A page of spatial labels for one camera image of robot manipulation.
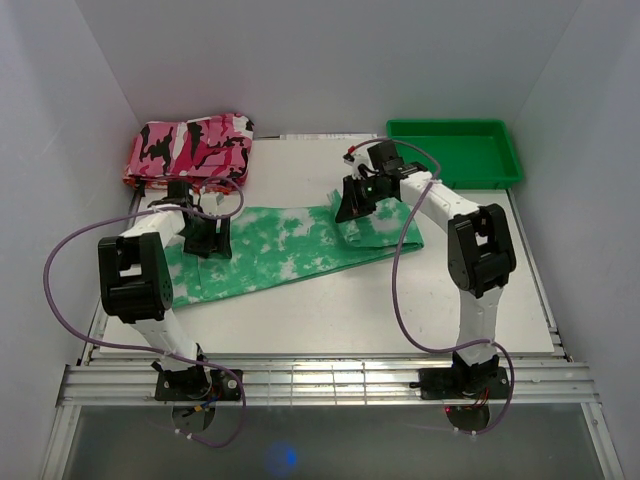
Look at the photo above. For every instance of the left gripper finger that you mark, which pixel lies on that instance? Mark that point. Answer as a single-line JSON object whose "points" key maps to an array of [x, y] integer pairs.
{"points": [[223, 238], [200, 249]]}

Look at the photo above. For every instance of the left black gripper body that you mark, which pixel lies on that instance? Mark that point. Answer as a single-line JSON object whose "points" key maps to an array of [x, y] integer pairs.
{"points": [[204, 228]]}

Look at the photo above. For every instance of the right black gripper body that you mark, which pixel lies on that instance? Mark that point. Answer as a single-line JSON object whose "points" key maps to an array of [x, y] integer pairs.
{"points": [[372, 190]]}

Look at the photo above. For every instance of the green tie-dye trousers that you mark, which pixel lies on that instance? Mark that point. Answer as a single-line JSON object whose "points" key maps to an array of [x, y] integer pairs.
{"points": [[276, 246]]}

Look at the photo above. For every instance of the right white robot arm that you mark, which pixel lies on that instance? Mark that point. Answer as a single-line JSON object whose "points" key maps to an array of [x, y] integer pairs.
{"points": [[480, 252]]}

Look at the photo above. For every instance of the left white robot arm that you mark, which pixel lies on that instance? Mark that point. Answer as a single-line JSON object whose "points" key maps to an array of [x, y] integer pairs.
{"points": [[135, 280]]}

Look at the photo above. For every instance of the pink camouflage folded trousers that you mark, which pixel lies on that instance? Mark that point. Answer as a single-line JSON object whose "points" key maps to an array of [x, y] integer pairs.
{"points": [[218, 145]]}

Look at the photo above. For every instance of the orange folded garment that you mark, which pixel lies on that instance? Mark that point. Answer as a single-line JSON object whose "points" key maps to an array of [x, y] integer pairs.
{"points": [[200, 185]]}

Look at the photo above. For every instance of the white paper strip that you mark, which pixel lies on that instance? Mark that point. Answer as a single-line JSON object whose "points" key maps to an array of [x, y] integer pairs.
{"points": [[356, 137]]}

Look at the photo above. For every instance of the green plastic tray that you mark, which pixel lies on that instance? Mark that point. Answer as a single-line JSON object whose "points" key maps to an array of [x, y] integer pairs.
{"points": [[474, 154]]}

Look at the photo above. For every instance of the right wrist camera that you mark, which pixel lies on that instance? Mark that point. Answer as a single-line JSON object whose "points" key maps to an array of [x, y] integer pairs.
{"points": [[359, 164]]}

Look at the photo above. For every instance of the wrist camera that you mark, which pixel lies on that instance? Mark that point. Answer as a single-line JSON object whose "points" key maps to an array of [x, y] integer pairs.
{"points": [[359, 164], [209, 203]]}

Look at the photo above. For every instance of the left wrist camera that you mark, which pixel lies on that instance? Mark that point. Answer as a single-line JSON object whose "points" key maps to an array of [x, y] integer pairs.
{"points": [[209, 203]]}

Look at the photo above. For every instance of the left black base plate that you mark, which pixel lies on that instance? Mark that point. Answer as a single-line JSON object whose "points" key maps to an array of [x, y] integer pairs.
{"points": [[196, 384]]}

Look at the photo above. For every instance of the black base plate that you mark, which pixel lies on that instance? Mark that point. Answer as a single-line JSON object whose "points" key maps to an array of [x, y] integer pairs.
{"points": [[196, 384], [446, 383]]}

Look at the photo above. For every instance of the aluminium frame rail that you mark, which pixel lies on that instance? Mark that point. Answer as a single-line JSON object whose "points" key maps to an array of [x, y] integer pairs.
{"points": [[324, 383]]}

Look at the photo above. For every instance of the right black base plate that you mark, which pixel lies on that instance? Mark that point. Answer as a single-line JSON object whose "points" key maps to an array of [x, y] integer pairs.
{"points": [[446, 383]]}

